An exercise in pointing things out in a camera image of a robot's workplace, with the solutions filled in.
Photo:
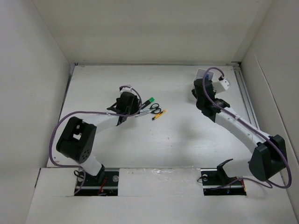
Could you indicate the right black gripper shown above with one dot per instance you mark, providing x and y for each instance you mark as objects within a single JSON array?
[{"x": 193, "y": 91}]

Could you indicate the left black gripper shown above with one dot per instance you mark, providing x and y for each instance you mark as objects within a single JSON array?
[{"x": 134, "y": 110}]

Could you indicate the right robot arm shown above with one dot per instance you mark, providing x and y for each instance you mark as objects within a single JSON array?
[{"x": 268, "y": 153}]

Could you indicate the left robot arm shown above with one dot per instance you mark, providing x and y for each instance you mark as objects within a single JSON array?
[{"x": 77, "y": 138}]

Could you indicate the green highlighter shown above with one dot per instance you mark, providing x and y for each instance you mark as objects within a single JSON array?
[{"x": 147, "y": 102}]

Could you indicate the white divided container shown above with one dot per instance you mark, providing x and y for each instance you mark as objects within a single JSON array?
[{"x": 199, "y": 75}]

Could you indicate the yellow utility knife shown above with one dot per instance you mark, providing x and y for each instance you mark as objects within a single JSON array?
[{"x": 159, "y": 114}]

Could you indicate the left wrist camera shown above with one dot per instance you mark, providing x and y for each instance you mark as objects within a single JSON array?
[{"x": 125, "y": 88}]

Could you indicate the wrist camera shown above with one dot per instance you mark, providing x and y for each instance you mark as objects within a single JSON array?
[
  {"x": 125, "y": 88},
  {"x": 220, "y": 86}
]

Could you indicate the black handled scissors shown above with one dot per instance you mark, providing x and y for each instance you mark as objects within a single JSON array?
[{"x": 154, "y": 109}]

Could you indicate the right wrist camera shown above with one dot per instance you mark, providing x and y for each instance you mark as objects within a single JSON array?
[{"x": 220, "y": 86}]

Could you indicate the aluminium rail right side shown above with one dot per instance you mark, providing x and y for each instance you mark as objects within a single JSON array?
[{"x": 245, "y": 95}]

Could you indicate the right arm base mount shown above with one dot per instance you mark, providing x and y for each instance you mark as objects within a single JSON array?
[{"x": 215, "y": 182}]

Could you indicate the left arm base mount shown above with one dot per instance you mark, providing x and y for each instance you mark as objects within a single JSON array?
[{"x": 87, "y": 185}]

